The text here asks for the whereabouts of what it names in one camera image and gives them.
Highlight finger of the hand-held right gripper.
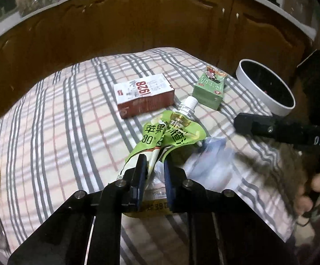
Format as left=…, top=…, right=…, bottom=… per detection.
left=234, top=113, right=320, bottom=147

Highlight checked tablecloth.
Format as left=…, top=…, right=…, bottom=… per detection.
left=0, top=47, right=299, bottom=265

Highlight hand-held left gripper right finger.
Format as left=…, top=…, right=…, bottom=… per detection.
left=163, top=160, right=300, bottom=265

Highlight green spout pouch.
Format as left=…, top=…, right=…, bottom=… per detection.
left=117, top=96, right=206, bottom=219

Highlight wooden base cabinets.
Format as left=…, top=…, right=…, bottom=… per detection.
left=0, top=0, right=318, bottom=133

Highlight blue white wrapper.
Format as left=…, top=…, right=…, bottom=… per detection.
left=182, top=136, right=249, bottom=188

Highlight red white paper box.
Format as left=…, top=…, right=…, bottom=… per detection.
left=113, top=73, right=175, bottom=120

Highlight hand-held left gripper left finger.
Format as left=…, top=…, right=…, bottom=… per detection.
left=7, top=154, right=149, bottom=265

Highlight green drink carton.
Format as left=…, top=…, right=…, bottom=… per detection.
left=192, top=65, right=229, bottom=110

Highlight black cable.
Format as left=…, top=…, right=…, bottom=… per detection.
left=295, top=196, right=320, bottom=227

